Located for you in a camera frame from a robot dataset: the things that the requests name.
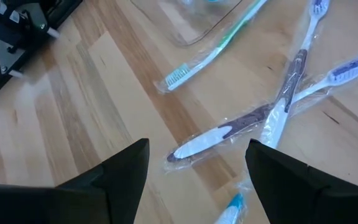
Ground clear plastic bin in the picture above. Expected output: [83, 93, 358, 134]
[130, 0, 245, 48]

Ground black aluminium table frame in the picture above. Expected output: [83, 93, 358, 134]
[0, 0, 84, 110]

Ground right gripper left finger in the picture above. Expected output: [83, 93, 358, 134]
[0, 138, 150, 224]

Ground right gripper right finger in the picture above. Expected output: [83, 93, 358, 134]
[245, 138, 358, 224]

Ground blue toothbrush in wrapper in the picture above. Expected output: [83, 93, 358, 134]
[213, 192, 247, 224]
[154, 0, 269, 95]

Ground purple toothbrush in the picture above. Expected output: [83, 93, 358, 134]
[163, 51, 358, 172]
[259, 0, 332, 150]

